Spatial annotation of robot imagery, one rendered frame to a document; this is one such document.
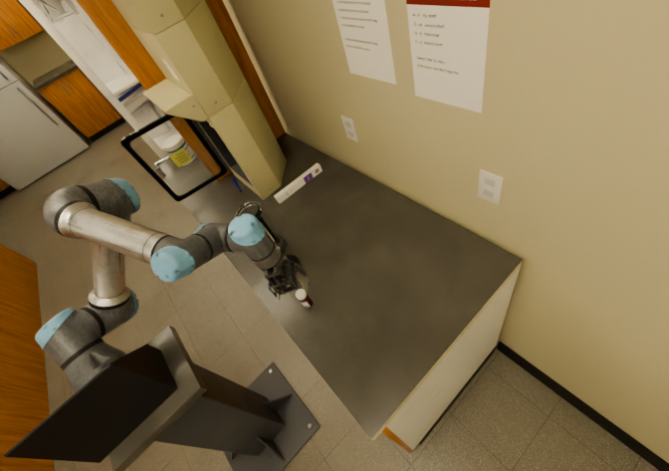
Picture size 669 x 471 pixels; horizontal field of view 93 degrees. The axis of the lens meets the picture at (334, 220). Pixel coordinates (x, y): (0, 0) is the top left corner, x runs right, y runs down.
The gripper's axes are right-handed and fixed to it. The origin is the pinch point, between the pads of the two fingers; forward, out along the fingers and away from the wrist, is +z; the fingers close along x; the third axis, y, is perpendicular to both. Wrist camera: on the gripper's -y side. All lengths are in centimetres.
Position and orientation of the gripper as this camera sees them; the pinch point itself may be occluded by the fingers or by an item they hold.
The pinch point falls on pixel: (295, 286)
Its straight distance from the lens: 105.0
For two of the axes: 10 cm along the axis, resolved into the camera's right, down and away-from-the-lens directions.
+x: 9.4, -3.4, -0.7
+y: 2.0, 7.1, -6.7
